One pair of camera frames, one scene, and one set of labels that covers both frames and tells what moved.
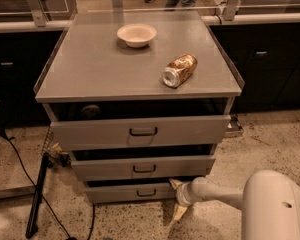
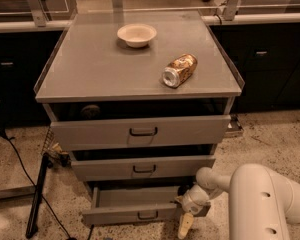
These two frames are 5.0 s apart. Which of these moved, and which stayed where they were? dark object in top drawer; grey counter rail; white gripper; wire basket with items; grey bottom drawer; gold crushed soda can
Moved: white gripper; grey bottom drawer
Stayed: dark object in top drawer; grey counter rail; wire basket with items; gold crushed soda can
